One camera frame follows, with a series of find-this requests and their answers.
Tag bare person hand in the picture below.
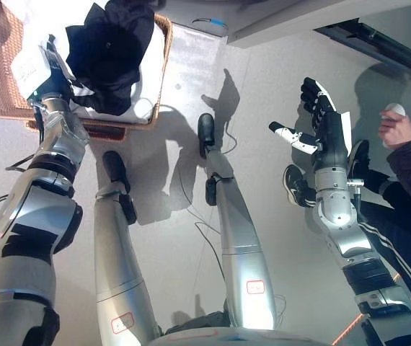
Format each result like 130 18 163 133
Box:
378 107 411 151

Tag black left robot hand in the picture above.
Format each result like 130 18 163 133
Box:
26 34 81 105

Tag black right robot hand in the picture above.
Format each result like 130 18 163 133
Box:
268 76 353 171

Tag white round controller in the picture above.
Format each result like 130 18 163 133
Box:
381 102 407 118

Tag black garment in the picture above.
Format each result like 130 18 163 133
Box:
65 0 156 117

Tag small wicker basket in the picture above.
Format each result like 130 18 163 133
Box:
24 120 130 142

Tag plain dark trouser leg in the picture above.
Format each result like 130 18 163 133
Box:
362 168 411 212

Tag white garment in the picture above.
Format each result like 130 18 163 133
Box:
1 0 167 125

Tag striped dark trouser leg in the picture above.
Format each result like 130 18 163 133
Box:
355 200 411 326

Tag white cabinet side panel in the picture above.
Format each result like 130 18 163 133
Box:
226 0 411 50

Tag silver right robot leg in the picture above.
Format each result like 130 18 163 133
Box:
197 112 278 331

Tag silver robot leg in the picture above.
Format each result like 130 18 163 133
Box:
197 112 278 331
92 151 164 344

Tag silver left robot leg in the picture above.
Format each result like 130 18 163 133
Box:
92 151 164 344

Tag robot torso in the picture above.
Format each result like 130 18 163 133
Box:
147 326 330 346

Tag black metal floor frame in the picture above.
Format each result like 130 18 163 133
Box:
313 19 411 84

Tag orange cord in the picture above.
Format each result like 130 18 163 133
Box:
330 272 401 346

